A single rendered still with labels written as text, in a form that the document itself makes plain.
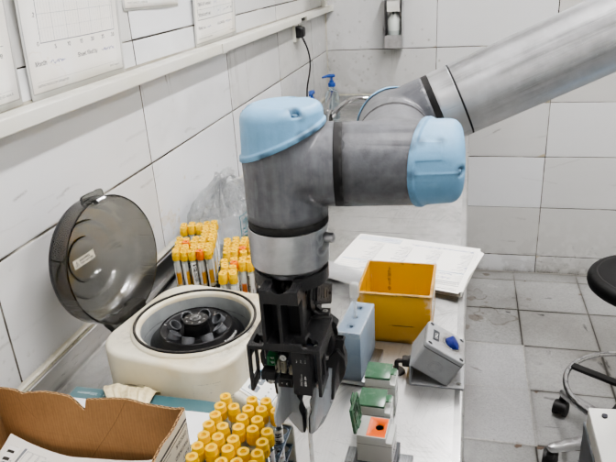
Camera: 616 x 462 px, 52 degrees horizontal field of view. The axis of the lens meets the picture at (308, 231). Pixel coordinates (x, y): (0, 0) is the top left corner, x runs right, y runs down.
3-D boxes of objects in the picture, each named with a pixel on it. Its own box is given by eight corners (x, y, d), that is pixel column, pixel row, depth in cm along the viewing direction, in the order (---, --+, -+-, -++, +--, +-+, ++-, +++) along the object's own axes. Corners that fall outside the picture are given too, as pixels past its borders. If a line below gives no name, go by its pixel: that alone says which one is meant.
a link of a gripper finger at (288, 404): (266, 457, 66) (260, 385, 62) (281, 420, 71) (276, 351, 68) (295, 461, 65) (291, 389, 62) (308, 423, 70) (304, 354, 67)
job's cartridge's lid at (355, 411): (351, 405, 79) (347, 405, 80) (357, 434, 81) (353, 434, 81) (357, 386, 83) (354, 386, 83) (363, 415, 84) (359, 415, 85)
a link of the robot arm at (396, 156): (453, 99, 60) (337, 104, 61) (469, 126, 49) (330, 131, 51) (451, 178, 63) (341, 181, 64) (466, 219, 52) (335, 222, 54)
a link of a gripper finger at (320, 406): (299, 462, 65) (291, 389, 62) (312, 423, 70) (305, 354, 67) (328, 465, 64) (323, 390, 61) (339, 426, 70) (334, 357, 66)
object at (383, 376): (395, 415, 95) (395, 379, 93) (364, 412, 97) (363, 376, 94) (398, 399, 99) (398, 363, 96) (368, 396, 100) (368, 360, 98)
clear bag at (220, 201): (253, 270, 144) (245, 194, 137) (178, 274, 144) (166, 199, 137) (259, 227, 168) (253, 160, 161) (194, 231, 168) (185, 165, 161)
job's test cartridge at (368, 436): (391, 478, 82) (391, 440, 80) (357, 472, 83) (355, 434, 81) (396, 456, 86) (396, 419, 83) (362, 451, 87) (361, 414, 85)
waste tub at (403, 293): (431, 346, 112) (432, 297, 108) (357, 339, 115) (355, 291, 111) (435, 309, 124) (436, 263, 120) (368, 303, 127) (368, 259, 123)
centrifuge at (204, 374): (259, 449, 90) (251, 379, 86) (95, 407, 101) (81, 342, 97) (320, 357, 111) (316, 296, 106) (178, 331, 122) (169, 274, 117)
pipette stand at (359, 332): (370, 388, 102) (369, 335, 98) (329, 381, 104) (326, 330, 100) (383, 354, 111) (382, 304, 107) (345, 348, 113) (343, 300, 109)
